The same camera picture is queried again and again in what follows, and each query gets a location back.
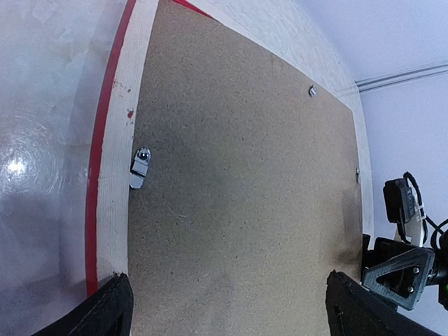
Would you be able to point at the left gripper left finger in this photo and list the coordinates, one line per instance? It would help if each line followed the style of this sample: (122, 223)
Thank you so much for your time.
(107, 312)

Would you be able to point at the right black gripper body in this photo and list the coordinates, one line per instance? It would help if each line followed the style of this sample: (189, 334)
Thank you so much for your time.
(398, 272)

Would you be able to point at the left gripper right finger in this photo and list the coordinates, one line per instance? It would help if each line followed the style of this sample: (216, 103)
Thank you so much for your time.
(352, 310)

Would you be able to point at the wooden red photo frame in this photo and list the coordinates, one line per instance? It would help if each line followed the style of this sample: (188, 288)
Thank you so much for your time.
(282, 27)

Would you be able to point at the brown backing board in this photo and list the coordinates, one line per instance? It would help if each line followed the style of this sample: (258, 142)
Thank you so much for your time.
(251, 199)

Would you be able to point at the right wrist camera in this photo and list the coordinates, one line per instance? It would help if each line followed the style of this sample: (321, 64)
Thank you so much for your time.
(405, 208)

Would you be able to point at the right aluminium post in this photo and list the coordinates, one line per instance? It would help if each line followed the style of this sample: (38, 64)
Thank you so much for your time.
(403, 76)

